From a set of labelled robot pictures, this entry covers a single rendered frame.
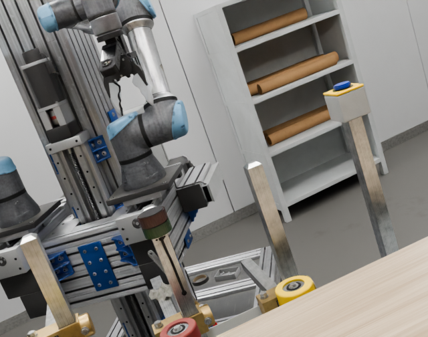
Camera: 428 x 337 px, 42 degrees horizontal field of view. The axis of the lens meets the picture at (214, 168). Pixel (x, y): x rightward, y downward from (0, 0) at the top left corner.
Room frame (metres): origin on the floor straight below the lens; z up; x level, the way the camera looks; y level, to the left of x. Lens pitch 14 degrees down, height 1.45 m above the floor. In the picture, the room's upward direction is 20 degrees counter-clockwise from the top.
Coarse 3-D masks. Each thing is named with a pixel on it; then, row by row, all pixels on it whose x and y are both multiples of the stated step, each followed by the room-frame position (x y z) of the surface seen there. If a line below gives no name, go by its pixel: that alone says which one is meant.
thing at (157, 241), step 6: (150, 210) 1.11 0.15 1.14; (156, 210) 1.10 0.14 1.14; (138, 216) 1.10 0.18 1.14; (144, 216) 1.08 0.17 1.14; (150, 216) 1.07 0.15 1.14; (150, 228) 1.07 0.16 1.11; (156, 240) 1.12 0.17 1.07; (162, 240) 1.09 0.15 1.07; (168, 252) 1.10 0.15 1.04; (174, 270) 1.12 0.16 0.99; (180, 282) 1.12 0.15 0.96; (186, 294) 1.13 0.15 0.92
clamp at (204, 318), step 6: (198, 306) 1.16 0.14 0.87; (204, 306) 1.15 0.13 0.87; (180, 312) 1.16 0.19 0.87; (198, 312) 1.13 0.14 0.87; (204, 312) 1.14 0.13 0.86; (210, 312) 1.13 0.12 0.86; (168, 318) 1.15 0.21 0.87; (174, 318) 1.14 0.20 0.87; (180, 318) 1.13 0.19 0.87; (198, 318) 1.12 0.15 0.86; (204, 318) 1.13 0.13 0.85; (210, 318) 1.13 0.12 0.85; (198, 324) 1.12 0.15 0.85; (204, 324) 1.13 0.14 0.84; (210, 324) 1.13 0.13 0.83; (156, 330) 1.12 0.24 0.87; (204, 330) 1.12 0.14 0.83; (156, 336) 1.11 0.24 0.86
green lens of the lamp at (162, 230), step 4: (168, 220) 1.09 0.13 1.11; (164, 224) 1.08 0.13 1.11; (168, 224) 1.09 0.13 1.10; (156, 228) 1.07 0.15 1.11; (160, 228) 1.07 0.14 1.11; (164, 228) 1.08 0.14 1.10; (168, 228) 1.08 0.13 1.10; (172, 228) 1.10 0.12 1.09; (144, 232) 1.08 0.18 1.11; (148, 232) 1.07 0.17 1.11; (152, 232) 1.07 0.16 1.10; (156, 232) 1.07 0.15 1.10; (160, 232) 1.07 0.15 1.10; (164, 232) 1.07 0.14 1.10; (168, 232) 1.08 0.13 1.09; (144, 236) 1.09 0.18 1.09; (148, 236) 1.08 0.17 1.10; (152, 236) 1.07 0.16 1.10; (156, 236) 1.07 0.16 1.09; (160, 236) 1.07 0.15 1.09
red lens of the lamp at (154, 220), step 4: (164, 208) 1.10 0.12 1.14; (160, 212) 1.08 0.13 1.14; (164, 212) 1.09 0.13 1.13; (152, 216) 1.07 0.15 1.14; (156, 216) 1.07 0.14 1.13; (160, 216) 1.08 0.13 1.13; (164, 216) 1.08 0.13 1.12; (140, 220) 1.08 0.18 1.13; (144, 220) 1.07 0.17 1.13; (148, 220) 1.07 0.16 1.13; (152, 220) 1.07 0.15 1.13; (156, 220) 1.07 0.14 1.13; (160, 220) 1.08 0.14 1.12; (164, 220) 1.08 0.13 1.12; (140, 224) 1.09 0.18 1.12; (144, 224) 1.08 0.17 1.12; (148, 224) 1.07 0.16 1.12; (152, 224) 1.07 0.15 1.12; (156, 224) 1.07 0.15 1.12; (144, 228) 1.08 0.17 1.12
